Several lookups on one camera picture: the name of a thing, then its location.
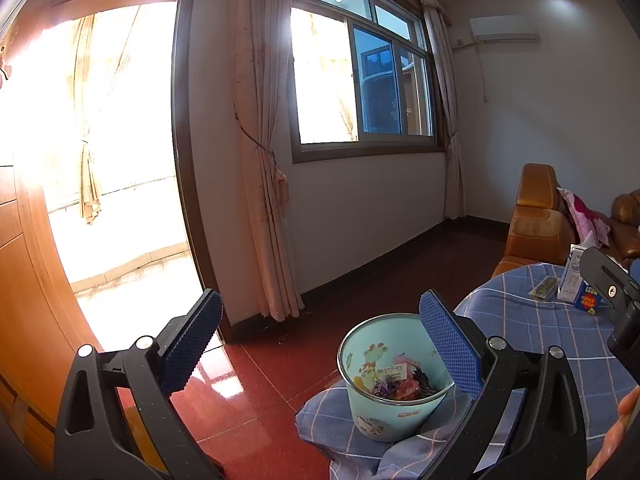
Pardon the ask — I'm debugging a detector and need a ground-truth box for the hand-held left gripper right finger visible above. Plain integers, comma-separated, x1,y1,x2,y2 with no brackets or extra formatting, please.
419,289,588,480

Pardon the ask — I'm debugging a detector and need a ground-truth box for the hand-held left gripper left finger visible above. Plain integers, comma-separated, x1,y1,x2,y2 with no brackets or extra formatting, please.
52,288,223,480

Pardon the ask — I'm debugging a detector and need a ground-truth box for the black speckled rope bundle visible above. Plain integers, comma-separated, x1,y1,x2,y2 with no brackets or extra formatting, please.
412,367,446,397

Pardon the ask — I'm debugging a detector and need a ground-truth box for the pink plastic bag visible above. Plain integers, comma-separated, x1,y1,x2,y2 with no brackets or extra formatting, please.
392,377,426,402

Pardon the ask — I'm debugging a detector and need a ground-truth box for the purple foil wrapper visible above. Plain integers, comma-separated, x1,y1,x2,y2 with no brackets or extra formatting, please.
357,379,396,400

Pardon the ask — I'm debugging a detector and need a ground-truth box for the teal cartoon-print trash bin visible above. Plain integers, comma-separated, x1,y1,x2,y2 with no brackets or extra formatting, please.
337,314,456,443

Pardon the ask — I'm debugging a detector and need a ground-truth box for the person's right hand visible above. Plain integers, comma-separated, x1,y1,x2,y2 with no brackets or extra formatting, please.
587,387,640,480

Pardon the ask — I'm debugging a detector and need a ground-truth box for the blue and white carton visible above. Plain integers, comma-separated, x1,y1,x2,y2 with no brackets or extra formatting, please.
574,280,601,315

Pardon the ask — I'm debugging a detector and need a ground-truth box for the tall white milk carton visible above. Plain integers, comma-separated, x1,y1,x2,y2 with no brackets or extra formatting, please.
556,243,588,303

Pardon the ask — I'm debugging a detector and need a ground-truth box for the blue checked tablecloth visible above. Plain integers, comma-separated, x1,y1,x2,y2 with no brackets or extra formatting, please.
295,262,640,480

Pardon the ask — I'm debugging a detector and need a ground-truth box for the brown leather sofa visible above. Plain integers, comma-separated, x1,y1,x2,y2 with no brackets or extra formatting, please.
607,194,640,268

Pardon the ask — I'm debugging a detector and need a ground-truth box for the flat grey packet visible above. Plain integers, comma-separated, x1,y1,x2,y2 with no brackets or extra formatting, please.
527,277,558,301

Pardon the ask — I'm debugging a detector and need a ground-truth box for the brown leather armchair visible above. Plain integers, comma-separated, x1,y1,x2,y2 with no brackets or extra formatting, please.
492,163,576,278

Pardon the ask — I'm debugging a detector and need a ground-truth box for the orange wooden door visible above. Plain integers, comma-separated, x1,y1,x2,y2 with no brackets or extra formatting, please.
0,160,166,476

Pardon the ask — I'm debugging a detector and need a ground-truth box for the beige balcony curtain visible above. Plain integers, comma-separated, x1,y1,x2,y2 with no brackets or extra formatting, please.
72,12,103,226

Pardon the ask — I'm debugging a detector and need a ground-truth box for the pink curtain beside sofa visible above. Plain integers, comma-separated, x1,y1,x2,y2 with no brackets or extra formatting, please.
400,0,466,221

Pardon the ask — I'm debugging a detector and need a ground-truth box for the pink tied-back curtain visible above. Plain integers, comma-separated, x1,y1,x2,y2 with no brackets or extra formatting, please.
227,0,306,321

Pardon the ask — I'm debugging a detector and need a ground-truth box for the sliding glass window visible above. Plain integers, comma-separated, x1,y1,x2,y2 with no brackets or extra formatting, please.
287,0,448,163

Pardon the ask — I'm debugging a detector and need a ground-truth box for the white air conditioner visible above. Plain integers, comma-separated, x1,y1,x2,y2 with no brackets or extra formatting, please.
469,16,541,43

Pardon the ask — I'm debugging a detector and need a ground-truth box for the dark brown door frame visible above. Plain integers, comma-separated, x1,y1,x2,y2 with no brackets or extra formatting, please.
170,0,233,346

